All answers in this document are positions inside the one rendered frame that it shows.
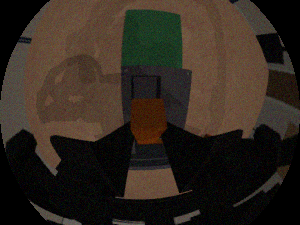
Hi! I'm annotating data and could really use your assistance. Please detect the orange l-shaped part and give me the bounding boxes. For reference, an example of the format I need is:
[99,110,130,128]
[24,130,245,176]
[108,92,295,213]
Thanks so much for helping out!
[130,99,167,145]

